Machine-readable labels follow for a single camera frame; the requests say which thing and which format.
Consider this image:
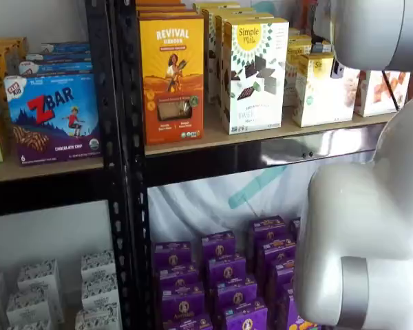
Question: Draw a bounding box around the wooden shelf board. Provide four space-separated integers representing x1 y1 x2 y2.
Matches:
0 155 105 185
143 102 397 157

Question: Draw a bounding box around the black metal shelf rack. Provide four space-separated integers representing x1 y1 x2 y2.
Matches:
112 0 388 330
0 0 120 330

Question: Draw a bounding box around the purple snack box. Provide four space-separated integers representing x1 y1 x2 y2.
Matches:
277 284 321 330
266 260 297 297
223 298 269 330
160 283 207 323
255 236 297 273
201 230 237 263
151 241 193 273
156 264 201 294
214 276 258 312
162 313 215 330
251 215 287 243
206 254 248 288

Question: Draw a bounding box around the tall Simple Mills chocolate box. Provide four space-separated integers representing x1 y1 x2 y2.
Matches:
213 12 275 120
221 17 290 136
192 1 242 101
206 7 257 108

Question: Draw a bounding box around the orange Revival cracker box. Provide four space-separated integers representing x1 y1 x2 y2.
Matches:
136 9 198 20
138 16 205 146

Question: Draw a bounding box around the blue Zbar chocolate chip box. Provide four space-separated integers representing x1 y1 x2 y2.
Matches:
25 51 92 64
3 72 102 167
39 41 91 54
18 60 94 78

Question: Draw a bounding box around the white orange cracker box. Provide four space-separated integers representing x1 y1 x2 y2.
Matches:
353 67 412 118

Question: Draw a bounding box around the white plastic backdrop sheet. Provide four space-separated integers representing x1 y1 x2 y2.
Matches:
147 151 378 256

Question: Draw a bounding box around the teal tape strip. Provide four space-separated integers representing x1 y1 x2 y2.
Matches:
228 166 287 210

